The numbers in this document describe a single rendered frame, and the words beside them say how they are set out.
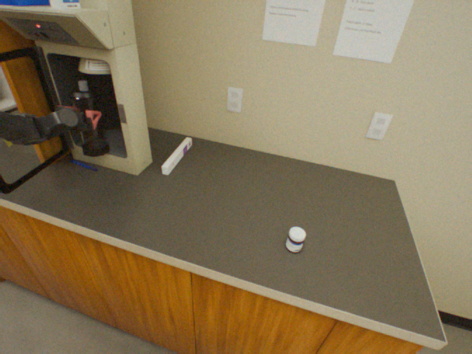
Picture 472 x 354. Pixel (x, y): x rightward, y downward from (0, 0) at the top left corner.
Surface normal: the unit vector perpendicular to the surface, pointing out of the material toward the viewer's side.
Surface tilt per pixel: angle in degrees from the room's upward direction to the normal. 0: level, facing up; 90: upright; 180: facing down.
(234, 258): 0
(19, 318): 0
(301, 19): 90
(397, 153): 90
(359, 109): 90
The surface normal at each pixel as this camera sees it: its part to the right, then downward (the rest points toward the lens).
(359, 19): -0.29, 0.54
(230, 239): 0.07, -0.81
